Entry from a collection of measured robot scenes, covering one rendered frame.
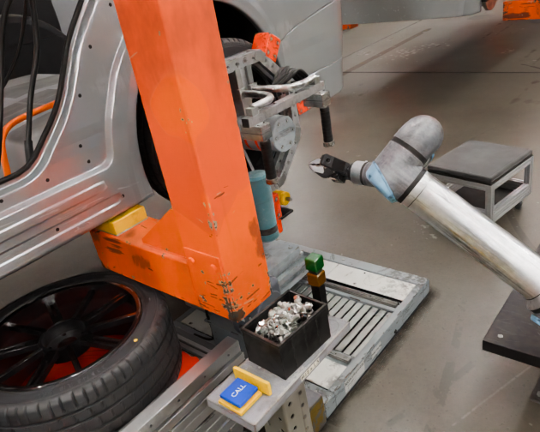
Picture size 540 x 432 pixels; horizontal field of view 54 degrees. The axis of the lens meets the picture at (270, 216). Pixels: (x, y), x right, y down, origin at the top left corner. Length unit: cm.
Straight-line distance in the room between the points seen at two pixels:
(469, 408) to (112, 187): 137
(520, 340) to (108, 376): 118
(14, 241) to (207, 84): 73
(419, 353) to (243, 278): 89
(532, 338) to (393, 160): 68
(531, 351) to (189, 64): 122
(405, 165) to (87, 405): 107
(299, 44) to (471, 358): 145
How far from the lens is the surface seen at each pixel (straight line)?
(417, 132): 150
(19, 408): 159
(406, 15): 426
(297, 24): 241
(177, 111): 127
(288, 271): 238
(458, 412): 194
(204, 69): 128
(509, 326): 180
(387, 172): 147
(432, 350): 214
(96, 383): 154
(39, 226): 167
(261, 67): 206
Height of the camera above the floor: 144
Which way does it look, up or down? 27 degrees down
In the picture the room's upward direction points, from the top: 11 degrees counter-clockwise
